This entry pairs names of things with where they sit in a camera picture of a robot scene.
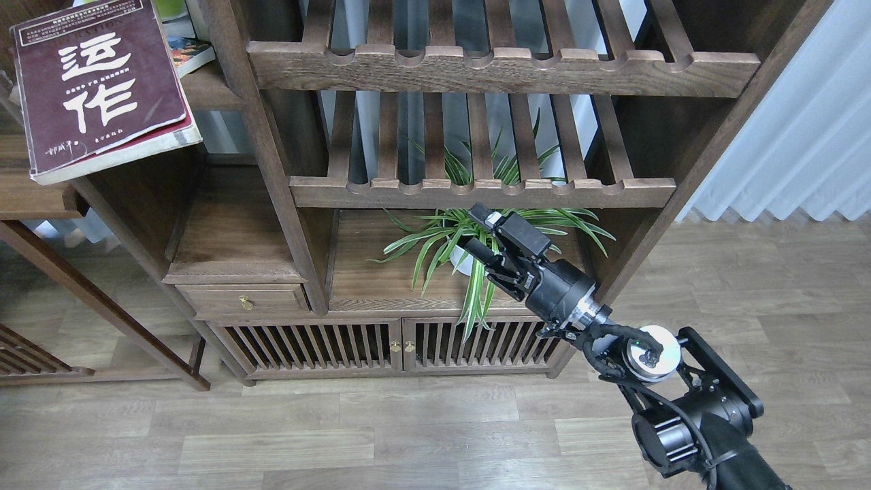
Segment brass drawer knob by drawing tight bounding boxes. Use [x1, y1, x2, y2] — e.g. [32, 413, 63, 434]
[239, 295, 254, 311]

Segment book with mountain cover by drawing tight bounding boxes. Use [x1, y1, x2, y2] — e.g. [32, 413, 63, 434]
[166, 36, 216, 78]

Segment yellow green book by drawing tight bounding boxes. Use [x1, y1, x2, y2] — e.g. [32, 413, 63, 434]
[152, 0, 197, 38]

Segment white curtain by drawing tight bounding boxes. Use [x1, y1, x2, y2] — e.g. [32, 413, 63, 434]
[677, 1, 870, 221]

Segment green spider plant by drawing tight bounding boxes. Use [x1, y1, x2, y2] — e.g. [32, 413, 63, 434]
[370, 146, 616, 342]

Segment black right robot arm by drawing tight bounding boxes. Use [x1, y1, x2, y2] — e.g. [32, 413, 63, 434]
[461, 203, 787, 489]

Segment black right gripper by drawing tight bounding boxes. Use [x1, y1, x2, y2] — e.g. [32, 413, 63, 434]
[464, 203, 601, 327]

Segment dark wooden bookshelf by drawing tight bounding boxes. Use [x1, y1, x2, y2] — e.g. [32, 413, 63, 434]
[0, 0, 834, 387]

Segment maroon book white characters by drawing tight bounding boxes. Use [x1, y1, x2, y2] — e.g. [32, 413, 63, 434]
[10, 1, 202, 185]

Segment white plant pot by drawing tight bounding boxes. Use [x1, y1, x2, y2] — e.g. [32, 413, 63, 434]
[449, 237, 499, 276]

